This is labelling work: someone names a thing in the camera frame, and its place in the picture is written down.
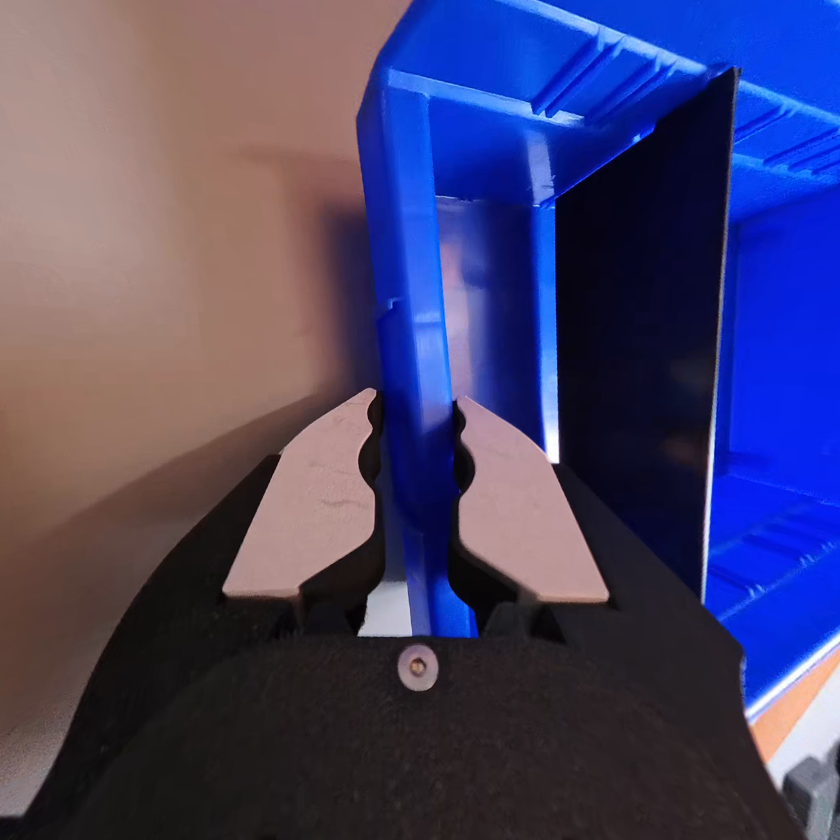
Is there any small grey device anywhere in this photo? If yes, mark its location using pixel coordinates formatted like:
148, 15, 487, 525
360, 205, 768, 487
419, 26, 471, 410
783, 740, 840, 840

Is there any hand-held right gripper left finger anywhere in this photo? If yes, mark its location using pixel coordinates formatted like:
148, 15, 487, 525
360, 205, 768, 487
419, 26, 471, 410
221, 387, 388, 616

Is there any blue plastic bin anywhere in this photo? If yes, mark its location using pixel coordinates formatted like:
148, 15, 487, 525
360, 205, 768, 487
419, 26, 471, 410
356, 0, 840, 724

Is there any black bin divider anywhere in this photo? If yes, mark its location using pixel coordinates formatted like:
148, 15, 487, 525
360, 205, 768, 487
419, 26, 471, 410
554, 66, 744, 602

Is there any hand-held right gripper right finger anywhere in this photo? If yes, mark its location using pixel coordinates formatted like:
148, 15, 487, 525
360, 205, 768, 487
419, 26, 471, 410
448, 394, 612, 613

